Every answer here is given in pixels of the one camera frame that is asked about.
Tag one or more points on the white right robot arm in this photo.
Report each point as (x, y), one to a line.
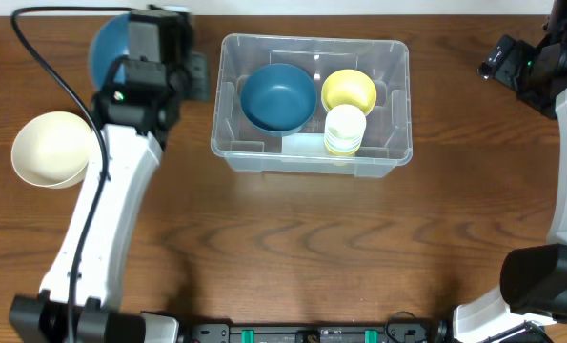
(531, 293)

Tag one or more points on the cream plastic cup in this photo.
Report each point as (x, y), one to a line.
(345, 122)

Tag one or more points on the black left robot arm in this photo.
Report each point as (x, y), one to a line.
(80, 295)

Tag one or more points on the white label in container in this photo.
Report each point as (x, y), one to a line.
(304, 144)

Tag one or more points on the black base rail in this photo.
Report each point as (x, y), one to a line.
(396, 330)

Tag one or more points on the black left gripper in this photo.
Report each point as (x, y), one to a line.
(203, 73)

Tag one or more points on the small yellow bowl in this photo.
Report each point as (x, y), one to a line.
(349, 87)

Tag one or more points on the clear plastic storage container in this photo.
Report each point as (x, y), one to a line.
(387, 142)

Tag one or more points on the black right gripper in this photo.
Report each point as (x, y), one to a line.
(513, 74)

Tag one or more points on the large cream bowl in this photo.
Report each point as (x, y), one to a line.
(53, 150)

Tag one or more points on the dark blue bowl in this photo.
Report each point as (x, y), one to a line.
(108, 44)
(279, 99)

